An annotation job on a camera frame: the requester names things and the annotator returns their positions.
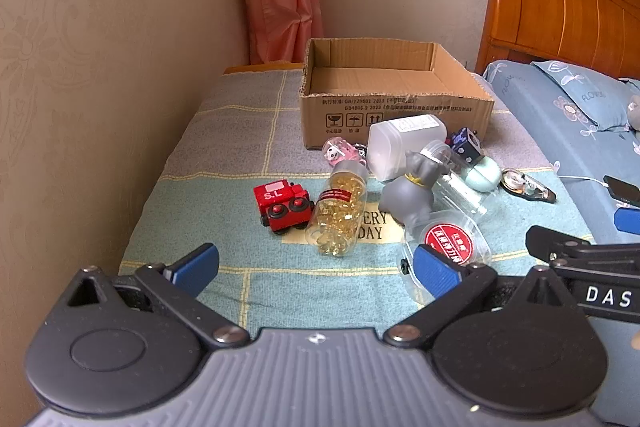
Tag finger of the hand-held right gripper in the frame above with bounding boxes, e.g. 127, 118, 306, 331
613, 206, 640, 236
525, 225, 640, 264

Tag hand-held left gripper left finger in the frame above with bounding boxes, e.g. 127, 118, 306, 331
65, 243, 251, 350

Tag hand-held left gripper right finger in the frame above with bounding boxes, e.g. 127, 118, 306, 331
382, 243, 581, 350

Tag round clear container red label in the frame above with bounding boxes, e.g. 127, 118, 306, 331
402, 209, 493, 305

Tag grey animal figure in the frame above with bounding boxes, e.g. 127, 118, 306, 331
378, 150, 451, 228

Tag mint green egg-shaped case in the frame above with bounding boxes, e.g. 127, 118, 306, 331
462, 155, 501, 194

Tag red toy train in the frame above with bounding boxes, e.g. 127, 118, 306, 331
253, 178, 316, 235

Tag clear capsule bottle red label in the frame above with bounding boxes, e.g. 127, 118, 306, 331
304, 159, 370, 258

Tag black toy with purple dots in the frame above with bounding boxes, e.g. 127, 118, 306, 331
447, 127, 483, 170

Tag pink panda bottle charm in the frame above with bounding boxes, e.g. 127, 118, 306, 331
322, 138, 369, 168

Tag cardboard box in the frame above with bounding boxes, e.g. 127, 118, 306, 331
299, 38, 496, 151

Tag black phone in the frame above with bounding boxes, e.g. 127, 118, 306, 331
602, 175, 640, 208

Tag clear plastic jar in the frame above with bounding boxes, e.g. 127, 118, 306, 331
420, 142, 488, 219

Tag blue bed sheet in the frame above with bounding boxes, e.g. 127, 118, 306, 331
482, 59, 640, 427

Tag checked blanket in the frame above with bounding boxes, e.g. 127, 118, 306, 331
117, 68, 596, 333

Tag white plastic bottle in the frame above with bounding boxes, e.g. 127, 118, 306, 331
367, 114, 448, 184

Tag blue floral pillow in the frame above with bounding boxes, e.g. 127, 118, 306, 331
531, 59, 640, 132

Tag wooden bedside table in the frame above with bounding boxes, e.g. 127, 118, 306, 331
222, 62, 306, 76

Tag white charging cable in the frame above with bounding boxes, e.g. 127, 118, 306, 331
557, 173, 608, 186

